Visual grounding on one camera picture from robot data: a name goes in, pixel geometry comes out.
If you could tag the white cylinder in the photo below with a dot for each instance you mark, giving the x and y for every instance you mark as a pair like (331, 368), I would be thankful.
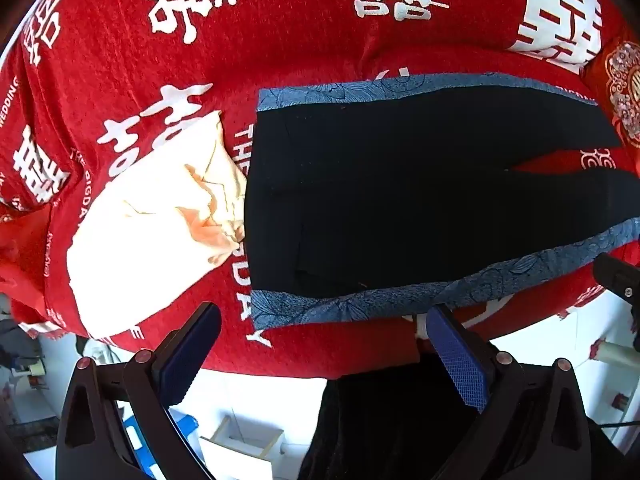
(620, 352)

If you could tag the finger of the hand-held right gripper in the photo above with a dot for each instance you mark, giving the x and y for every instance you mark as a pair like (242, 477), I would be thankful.
(617, 275)

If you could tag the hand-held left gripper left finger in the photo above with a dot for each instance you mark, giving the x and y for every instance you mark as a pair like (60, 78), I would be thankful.
(192, 352)

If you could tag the black pants with blue stripes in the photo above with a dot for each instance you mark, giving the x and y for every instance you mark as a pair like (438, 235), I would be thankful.
(400, 200)

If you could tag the red printed blanket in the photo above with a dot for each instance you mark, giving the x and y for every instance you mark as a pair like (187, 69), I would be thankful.
(310, 25)

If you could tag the white box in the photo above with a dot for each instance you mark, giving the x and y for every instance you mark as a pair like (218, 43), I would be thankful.
(242, 447)

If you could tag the cream cloth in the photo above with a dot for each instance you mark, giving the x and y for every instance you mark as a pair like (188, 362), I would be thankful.
(145, 240)

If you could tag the person's dark clothing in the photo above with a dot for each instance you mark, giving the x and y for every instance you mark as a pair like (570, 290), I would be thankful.
(390, 425)

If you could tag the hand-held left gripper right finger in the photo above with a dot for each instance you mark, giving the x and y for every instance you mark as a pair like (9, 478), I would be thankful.
(462, 367)

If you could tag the blue plastic item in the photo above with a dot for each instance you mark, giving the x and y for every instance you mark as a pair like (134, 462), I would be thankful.
(187, 425)

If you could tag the red pillow with gold ornament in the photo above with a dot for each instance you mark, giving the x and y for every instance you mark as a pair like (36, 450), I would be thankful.
(620, 90)

